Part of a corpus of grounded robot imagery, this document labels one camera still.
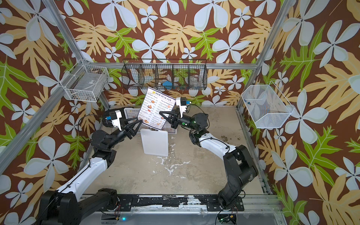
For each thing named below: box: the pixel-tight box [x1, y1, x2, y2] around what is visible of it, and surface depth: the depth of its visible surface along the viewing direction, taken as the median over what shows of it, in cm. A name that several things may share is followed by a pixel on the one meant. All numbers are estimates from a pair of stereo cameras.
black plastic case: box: [102, 111, 118, 128], surface depth 62 cm
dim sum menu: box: [137, 86, 177, 131], surface depth 66 cm
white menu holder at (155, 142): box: [140, 128, 169, 157], surface depth 85 cm
